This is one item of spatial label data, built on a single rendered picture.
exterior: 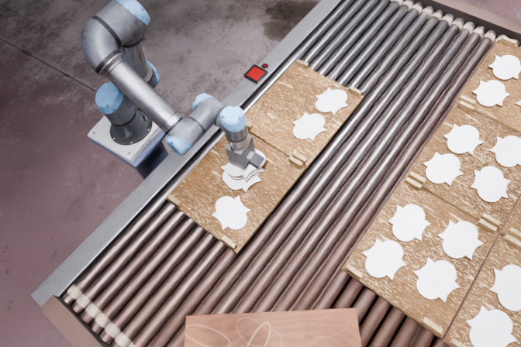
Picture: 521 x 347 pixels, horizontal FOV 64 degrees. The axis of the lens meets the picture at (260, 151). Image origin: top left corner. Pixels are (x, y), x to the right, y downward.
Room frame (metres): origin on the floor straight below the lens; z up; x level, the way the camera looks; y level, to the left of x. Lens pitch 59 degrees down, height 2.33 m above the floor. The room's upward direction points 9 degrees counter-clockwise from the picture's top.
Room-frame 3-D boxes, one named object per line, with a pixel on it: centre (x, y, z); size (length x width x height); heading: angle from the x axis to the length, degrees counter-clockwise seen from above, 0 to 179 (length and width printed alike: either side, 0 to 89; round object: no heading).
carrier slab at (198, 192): (0.73, 0.11, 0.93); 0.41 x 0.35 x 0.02; 134
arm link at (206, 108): (0.85, 0.15, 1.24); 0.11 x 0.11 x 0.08; 43
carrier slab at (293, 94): (1.02, -0.19, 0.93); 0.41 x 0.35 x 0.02; 133
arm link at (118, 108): (1.11, 0.54, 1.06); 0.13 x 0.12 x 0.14; 133
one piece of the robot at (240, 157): (0.77, 0.05, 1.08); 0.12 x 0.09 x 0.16; 54
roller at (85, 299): (1.04, 0.00, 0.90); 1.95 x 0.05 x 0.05; 134
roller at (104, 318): (0.97, -0.07, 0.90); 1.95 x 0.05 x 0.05; 134
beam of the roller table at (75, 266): (1.13, 0.09, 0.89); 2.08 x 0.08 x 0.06; 134
